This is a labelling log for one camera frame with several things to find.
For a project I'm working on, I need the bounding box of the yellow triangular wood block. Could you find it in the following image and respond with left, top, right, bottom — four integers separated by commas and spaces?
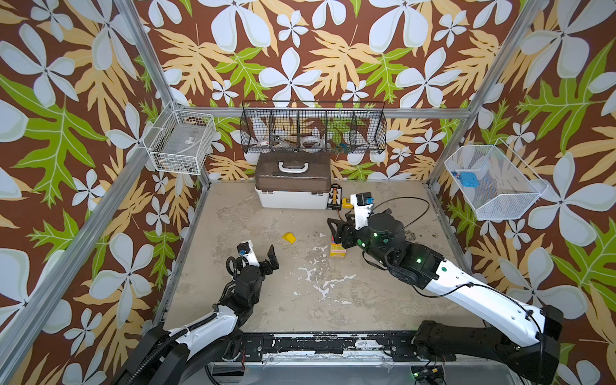
282, 232, 297, 244

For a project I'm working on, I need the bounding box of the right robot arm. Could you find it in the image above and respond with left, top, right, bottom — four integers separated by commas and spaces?
327, 210, 563, 384

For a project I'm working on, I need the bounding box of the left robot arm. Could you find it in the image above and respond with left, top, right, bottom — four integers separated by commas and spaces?
112, 241, 280, 384

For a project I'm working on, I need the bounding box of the yellow tape measure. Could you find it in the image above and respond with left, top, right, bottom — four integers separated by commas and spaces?
342, 197, 354, 210

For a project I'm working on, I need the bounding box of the white storage box brown lid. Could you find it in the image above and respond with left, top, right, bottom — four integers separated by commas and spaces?
254, 151, 331, 210

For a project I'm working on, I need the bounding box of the blue small device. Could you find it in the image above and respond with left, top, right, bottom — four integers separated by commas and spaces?
458, 172, 480, 189

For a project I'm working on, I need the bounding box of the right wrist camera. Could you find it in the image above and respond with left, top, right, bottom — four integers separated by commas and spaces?
350, 192, 374, 230

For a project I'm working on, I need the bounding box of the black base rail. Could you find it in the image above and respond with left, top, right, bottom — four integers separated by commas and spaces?
230, 331, 456, 363

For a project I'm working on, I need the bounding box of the black wire wall basket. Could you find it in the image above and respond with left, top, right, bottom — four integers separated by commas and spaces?
238, 100, 388, 154

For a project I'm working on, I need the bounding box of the white wire basket right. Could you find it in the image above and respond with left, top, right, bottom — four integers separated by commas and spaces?
444, 140, 549, 221

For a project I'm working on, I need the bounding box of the white wire basket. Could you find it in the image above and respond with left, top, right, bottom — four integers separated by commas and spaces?
144, 107, 218, 175
444, 140, 549, 221

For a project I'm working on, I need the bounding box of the white wire basket left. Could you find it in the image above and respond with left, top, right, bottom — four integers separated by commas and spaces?
144, 107, 218, 175

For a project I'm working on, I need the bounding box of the aluminium frame post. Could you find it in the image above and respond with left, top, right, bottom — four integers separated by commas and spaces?
426, 0, 549, 188

